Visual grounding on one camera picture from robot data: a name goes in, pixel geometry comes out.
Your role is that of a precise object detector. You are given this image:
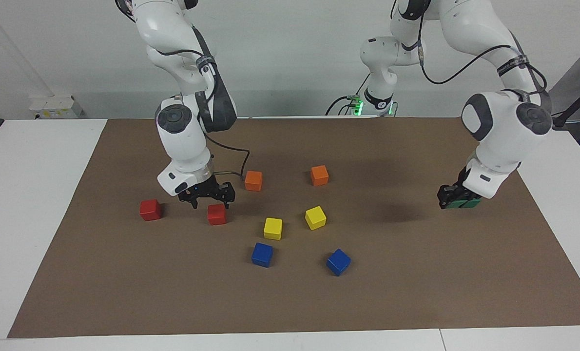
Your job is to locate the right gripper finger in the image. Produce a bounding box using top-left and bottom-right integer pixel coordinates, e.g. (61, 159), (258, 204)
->
(217, 181), (236, 210)
(178, 190), (199, 210)

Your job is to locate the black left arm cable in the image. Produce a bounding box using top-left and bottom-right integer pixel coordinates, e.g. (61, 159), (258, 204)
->
(417, 0), (549, 98)

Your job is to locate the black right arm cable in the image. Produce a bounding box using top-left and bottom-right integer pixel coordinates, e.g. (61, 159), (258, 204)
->
(146, 46), (251, 183)

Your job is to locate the yellow wooden block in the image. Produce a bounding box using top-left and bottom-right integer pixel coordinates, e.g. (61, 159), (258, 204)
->
(305, 206), (327, 231)
(263, 217), (283, 241)

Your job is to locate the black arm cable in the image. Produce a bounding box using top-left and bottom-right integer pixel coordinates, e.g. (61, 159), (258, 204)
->
(146, 46), (251, 183)
(417, 0), (549, 98)

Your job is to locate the orange wooden block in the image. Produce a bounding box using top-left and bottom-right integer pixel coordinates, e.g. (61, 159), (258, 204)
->
(244, 170), (263, 192)
(310, 165), (329, 187)

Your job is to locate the brown table mat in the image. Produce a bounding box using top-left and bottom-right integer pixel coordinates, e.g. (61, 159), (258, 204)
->
(7, 117), (580, 338)

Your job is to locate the black tripod pole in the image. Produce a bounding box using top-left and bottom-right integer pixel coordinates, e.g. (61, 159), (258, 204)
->
(552, 77), (580, 130)

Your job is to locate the white power strip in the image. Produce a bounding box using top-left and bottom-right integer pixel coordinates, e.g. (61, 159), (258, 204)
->
(29, 95), (84, 120)

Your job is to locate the red wooden block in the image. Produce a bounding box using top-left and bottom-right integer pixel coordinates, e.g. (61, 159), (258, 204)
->
(139, 199), (162, 222)
(207, 203), (228, 226)

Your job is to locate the blue wooden block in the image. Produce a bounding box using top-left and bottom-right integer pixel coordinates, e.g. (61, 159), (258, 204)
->
(251, 242), (274, 268)
(326, 248), (351, 277)

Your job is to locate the green lit connector block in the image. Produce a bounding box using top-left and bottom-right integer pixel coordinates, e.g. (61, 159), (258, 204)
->
(347, 94), (365, 117)

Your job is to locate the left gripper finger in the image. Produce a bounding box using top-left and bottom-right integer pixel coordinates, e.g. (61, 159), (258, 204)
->
(437, 183), (468, 210)

